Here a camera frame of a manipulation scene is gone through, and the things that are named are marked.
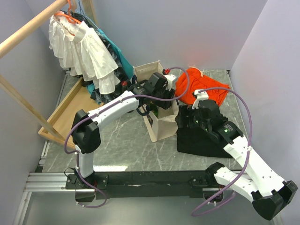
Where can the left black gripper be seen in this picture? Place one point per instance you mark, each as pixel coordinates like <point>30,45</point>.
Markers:
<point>165,105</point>

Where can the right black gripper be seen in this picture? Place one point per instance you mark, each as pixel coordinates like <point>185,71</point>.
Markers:
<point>185,110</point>

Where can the cream canvas tote bag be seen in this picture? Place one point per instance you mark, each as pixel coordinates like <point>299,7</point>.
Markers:
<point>162,124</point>

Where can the coca-cola glass bottle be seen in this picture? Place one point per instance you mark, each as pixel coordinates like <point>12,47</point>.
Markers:
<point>124,85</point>

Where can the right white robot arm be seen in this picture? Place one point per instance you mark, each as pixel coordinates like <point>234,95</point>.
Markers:
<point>268,192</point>

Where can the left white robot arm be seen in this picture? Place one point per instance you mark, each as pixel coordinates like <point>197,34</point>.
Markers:
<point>86,128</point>

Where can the green glass bottle gold cap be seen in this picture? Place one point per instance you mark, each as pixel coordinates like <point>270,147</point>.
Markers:
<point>154,109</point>

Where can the black cloth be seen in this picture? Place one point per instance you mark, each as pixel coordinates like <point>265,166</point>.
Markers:
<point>194,141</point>

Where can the dark floral garment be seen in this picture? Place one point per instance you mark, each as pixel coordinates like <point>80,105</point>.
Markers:
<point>117,77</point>

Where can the orange cloth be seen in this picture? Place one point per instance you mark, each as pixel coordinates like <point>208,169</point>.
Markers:
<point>197,80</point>

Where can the teal garment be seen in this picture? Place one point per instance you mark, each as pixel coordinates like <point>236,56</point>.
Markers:
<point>122,58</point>

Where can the wooden tray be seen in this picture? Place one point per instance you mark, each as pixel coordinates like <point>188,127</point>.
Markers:
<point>62,118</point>

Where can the white ruffled garment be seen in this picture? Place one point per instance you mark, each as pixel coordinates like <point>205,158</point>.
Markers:
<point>80,48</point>

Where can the orange clothes hanger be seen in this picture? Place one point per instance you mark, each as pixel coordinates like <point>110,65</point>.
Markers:
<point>68,18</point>

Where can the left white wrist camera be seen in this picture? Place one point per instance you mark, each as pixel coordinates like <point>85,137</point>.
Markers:
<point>170,78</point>

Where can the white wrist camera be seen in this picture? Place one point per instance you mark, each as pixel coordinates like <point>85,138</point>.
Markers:
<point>170,78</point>
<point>199,95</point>

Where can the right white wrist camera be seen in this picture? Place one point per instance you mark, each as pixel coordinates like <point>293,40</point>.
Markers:
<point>199,95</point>

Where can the wooden clothes rail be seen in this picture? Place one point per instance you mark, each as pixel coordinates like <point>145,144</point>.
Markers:
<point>11,42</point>

